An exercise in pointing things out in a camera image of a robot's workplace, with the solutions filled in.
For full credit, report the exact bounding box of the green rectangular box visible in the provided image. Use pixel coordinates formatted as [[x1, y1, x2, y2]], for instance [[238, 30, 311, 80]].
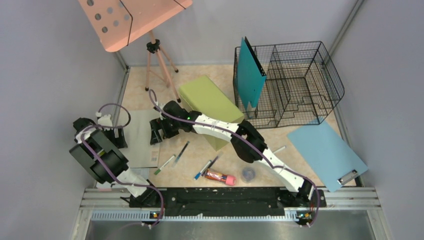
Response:
[[178, 75, 245, 151]]

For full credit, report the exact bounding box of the teal folder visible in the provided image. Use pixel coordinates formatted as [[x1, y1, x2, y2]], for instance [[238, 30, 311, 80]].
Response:
[[237, 37, 267, 111]]

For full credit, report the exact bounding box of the grey white folder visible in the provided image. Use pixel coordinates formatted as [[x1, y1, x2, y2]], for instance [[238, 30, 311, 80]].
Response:
[[121, 109, 160, 168]]

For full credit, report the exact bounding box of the clear round container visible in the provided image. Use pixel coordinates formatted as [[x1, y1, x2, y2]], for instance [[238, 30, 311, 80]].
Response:
[[241, 167, 256, 183]]

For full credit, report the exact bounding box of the green capped marker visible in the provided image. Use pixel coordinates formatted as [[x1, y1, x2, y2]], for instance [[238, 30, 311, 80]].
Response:
[[154, 154, 176, 175]]

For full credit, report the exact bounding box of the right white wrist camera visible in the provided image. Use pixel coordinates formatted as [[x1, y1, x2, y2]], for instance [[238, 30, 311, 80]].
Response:
[[154, 102, 166, 120]]

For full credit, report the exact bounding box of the black pen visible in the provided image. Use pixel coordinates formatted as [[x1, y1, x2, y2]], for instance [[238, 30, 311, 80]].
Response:
[[173, 141, 190, 165]]

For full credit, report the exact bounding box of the light blue clipboard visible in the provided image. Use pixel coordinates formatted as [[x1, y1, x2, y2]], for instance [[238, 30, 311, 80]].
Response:
[[287, 121, 368, 192]]

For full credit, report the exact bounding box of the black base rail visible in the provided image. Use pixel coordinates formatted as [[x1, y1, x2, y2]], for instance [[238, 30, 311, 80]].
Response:
[[123, 187, 327, 217]]

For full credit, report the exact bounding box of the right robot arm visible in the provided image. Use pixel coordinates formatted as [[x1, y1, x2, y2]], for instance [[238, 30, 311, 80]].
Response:
[[151, 99, 320, 206]]

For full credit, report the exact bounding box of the white blue marker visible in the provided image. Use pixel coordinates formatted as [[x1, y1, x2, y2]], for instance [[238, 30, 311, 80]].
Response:
[[273, 145, 286, 154]]

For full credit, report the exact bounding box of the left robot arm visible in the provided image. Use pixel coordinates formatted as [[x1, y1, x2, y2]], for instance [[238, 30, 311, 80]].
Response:
[[69, 117, 164, 208]]

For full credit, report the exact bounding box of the pink capped pencil tube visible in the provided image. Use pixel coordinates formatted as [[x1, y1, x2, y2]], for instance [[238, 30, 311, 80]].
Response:
[[204, 168, 236, 186]]

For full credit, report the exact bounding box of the pink music stand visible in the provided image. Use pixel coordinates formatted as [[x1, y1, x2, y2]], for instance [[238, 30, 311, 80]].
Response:
[[78, 0, 193, 102]]

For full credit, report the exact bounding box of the printed paper clipboard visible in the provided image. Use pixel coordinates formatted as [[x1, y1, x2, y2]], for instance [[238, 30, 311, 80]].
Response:
[[95, 168, 150, 190]]

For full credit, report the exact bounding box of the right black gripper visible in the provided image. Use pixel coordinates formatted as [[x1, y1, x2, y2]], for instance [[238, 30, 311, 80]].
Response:
[[150, 115, 182, 146]]

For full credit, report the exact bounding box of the black wire desk organizer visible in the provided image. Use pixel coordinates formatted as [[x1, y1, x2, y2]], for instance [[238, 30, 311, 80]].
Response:
[[232, 41, 345, 129]]

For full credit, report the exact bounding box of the blue capped marker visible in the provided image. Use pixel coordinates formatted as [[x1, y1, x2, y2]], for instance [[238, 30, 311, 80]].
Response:
[[193, 160, 212, 180]]

